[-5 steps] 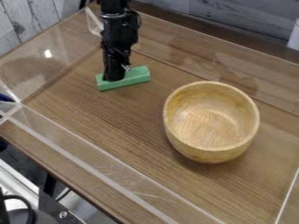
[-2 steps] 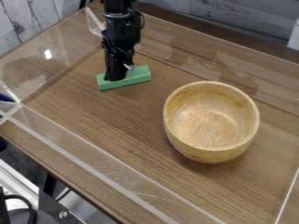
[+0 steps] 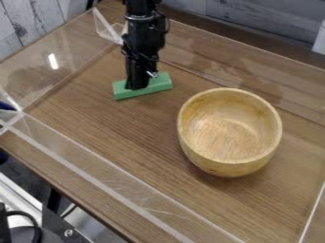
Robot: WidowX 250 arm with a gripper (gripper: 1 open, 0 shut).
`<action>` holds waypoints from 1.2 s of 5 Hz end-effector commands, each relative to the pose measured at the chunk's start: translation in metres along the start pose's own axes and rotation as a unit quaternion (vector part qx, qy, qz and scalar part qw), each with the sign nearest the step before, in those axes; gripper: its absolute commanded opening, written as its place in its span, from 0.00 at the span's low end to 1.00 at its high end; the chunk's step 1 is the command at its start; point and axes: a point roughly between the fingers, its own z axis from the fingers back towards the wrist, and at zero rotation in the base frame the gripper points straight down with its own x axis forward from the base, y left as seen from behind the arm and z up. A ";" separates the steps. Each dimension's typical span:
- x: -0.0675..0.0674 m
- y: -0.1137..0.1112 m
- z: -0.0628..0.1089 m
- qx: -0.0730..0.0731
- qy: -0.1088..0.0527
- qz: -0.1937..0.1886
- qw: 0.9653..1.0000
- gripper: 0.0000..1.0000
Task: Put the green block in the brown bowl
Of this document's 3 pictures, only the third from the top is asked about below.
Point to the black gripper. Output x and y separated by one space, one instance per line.
143 41

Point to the green rectangular block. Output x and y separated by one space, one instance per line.
156 85

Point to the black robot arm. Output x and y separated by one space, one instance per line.
140 7

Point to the light wooden bowl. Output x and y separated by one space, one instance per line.
230 131

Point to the clear acrylic tray walls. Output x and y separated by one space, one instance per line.
109 154

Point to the black table leg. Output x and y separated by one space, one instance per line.
53 201

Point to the clear acrylic corner bracket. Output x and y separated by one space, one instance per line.
107 31

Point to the black metal bracket with screw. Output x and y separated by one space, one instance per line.
56 231

